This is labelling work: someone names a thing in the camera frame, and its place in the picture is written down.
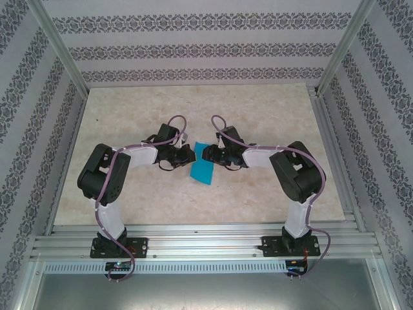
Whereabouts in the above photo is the blue square paper sheet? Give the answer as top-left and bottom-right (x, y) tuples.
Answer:
(189, 141), (216, 186)

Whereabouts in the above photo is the grey metal sheet panel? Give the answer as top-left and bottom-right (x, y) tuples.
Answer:
(32, 273), (388, 310)

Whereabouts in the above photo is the aluminium mounting rail beam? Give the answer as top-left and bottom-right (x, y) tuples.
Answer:
(30, 224), (378, 261)

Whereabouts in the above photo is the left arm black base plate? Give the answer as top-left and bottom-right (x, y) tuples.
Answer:
(90, 237), (150, 259)

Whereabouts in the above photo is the aluminium side rail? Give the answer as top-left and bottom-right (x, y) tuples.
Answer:
(44, 95), (88, 234)
(306, 84), (367, 233)

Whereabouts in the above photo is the slotted grey cable duct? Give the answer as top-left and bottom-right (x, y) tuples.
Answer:
(43, 260), (288, 274)

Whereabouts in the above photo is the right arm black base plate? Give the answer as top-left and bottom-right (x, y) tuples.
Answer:
(261, 235), (321, 258)

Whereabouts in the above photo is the aluminium frame post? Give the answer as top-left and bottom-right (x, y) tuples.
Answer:
(27, 0), (90, 96)
(316, 0), (379, 96)

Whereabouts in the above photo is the aluminium lower frame bar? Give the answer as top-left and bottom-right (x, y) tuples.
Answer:
(9, 258), (45, 310)
(367, 258), (401, 310)

